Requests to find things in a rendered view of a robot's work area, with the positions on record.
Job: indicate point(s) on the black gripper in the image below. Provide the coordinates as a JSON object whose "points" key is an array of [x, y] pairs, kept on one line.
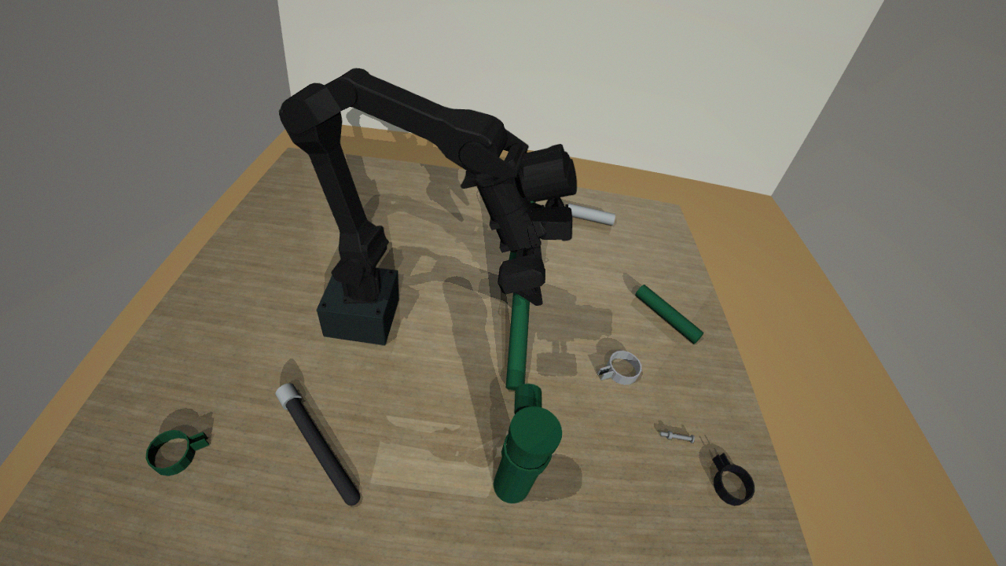
{"points": [[525, 274]]}

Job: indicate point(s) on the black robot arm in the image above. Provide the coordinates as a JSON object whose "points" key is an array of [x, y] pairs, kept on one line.
{"points": [[473, 140]]}

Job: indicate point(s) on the grey bolt with nut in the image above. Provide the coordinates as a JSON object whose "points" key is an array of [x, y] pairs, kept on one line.
{"points": [[671, 435]]}

